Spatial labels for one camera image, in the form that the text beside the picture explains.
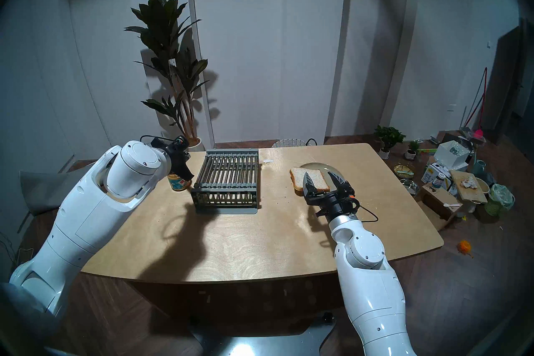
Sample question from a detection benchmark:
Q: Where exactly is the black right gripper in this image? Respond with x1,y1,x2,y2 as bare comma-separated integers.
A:
303,172,360,223

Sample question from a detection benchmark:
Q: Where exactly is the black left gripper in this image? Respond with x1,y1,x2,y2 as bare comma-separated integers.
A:
150,135,195,180

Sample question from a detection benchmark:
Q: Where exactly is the pale green ceramic plate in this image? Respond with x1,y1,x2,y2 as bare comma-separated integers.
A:
298,162,346,194

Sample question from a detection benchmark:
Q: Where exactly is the white bread slice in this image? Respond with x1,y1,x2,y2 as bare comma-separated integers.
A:
290,167,331,195

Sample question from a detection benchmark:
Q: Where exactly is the open peanut butter jar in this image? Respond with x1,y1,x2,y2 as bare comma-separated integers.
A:
168,174,191,192

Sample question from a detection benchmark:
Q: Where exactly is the grey metal dish rack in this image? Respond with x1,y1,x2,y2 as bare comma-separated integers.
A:
191,149,261,215

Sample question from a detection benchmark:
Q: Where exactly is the white wicker basket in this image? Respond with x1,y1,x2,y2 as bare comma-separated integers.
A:
272,138,318,148

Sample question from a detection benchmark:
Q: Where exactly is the small bushy potted plant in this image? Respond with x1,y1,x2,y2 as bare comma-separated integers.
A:
374,125,406,160

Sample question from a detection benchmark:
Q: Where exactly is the white printed carton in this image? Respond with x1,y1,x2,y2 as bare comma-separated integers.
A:
421,163,449,189

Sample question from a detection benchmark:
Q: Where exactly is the brown cardboard box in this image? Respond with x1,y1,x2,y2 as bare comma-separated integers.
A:
419,183,463,230

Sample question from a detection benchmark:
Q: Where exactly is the white cardboard box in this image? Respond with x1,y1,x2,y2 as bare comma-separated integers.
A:
434,140,472,171

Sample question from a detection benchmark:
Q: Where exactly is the wooden cutting board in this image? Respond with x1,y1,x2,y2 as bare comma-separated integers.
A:
450,170,488,203

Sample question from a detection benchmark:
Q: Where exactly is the tall potted leafy plant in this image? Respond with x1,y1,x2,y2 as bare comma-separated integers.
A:
124,0,209,152

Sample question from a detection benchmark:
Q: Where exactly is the rolled grey mat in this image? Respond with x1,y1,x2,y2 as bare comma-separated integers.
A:
19,161,98,216

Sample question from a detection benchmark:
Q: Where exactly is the green plastic bag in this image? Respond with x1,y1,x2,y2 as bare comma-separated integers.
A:
484,184,514,216

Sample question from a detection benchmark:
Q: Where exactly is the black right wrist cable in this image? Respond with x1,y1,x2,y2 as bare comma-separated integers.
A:
357,203,379,223

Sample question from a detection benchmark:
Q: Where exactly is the red handled broom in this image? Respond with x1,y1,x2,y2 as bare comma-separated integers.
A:
460,67,488,143

